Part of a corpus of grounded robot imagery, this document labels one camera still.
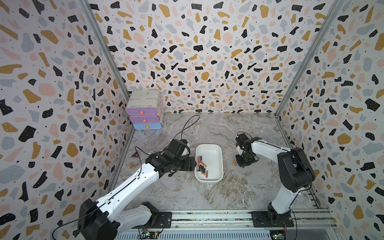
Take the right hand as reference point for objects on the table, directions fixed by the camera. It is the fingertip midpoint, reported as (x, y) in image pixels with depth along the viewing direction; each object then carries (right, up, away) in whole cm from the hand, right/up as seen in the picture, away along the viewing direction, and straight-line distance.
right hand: (242, 164), depth 94 cm
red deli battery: (-27, +3, +2) cm, 27 cm away
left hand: (-30, +5, -17) cm, 35 cm away
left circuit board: (-50, -28, -23) cm, 62 cm away
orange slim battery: (-24, 0, -1) cm, 24 cm away
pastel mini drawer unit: (-61, +35, +1) cm, 71 cm away
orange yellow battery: (-4, +1, +1) cm, 5 cm away
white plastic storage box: (-18, +4, +5) cm, 19 cm away
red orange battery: (-22, -5, -4) cm, 23 cm away
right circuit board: (+11, -28, -22) cm, 38 cm away
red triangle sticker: (-68, +5, +3) cm, 69 cm away
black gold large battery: (-27, -2, -3) cm, 27 cm away
